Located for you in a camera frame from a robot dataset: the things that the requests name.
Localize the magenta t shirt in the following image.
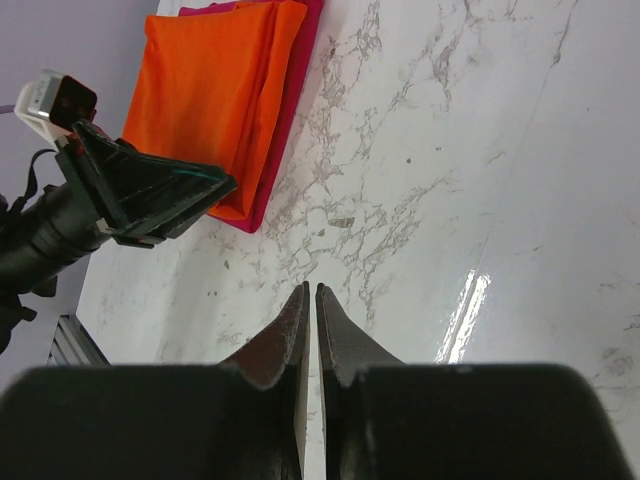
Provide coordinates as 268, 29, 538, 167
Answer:
210, 1, 324, 233

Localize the orange t shirt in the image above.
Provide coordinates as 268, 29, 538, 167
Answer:
122, 1, 307, 220

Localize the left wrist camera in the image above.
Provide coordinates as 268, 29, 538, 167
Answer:
14, 69, 98, 146

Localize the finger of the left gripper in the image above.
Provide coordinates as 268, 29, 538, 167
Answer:
73, 120, 237, 248

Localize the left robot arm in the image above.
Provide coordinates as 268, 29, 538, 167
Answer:
1, 120, 237, 347

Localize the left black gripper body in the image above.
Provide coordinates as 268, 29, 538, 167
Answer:
55, 134, 128, 237

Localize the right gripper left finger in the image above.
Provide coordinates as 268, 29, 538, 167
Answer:
1, 284, 310, 479

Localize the left aluminium rail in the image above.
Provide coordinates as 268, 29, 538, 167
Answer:
47, 315, 110, 366

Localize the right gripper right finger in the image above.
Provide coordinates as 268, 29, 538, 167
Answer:
315, 285, 630, 479

